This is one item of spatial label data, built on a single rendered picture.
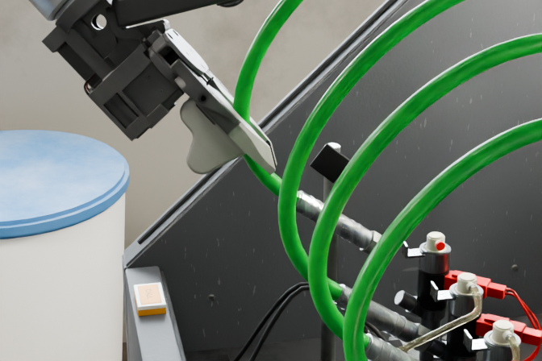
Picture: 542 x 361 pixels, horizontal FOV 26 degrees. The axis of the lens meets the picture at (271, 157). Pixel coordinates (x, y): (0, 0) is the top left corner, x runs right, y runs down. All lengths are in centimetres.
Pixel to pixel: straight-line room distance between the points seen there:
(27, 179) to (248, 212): 116
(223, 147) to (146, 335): 32
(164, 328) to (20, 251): 110
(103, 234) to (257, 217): 107
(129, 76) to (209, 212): 42
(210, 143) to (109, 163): 155
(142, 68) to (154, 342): 36
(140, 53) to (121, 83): 3
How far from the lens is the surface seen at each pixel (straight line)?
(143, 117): 96
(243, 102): 97
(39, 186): 242
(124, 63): 96
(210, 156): 97
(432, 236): 106
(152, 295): 128
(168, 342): 122
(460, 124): 138
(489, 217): 145
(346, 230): 103
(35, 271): 234
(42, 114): 281
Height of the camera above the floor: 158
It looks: 22 degrees down
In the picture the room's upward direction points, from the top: straight up
